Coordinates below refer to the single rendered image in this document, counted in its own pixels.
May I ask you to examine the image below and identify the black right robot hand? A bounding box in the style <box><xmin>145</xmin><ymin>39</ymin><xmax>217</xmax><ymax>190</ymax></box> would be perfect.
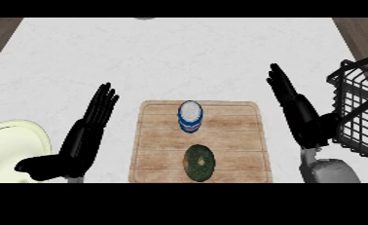
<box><xmin>264</xmin><ymin>62</ymin><xmax>341</xmax><ymax>150</ymax></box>

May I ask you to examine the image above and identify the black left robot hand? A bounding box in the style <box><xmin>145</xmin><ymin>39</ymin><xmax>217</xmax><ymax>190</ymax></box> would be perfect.
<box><xmin>13</xmin><ymin>82</ymin><xmax>121</xmax><ymax>182</ymax></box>

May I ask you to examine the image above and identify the pale yellow plate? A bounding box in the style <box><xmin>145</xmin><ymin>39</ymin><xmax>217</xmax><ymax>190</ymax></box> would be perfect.
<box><xmin>0</xmin><ymin>119</ymin><xmax>53</xmax><ymax>184</ymax></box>

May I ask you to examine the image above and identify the black wire tiered basket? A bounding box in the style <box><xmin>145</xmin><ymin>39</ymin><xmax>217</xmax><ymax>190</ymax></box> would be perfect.
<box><xmin>325</xmin><ymin>56</ymin><xmax>368</xmax><ymax>158</ymax></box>

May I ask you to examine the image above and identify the wooden cutting board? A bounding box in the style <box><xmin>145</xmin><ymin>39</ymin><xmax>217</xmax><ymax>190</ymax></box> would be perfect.
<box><xmin>128</xmin><ymin>99</ymin><xmax>275</xmax><ymax>184</ymax></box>

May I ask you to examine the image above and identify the dark green squash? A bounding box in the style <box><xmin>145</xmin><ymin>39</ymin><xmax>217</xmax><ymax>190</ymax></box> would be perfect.
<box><xmin>182</xmin><ymin>143</ymin><xmax>217</xmax><ymax>183</ymax></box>

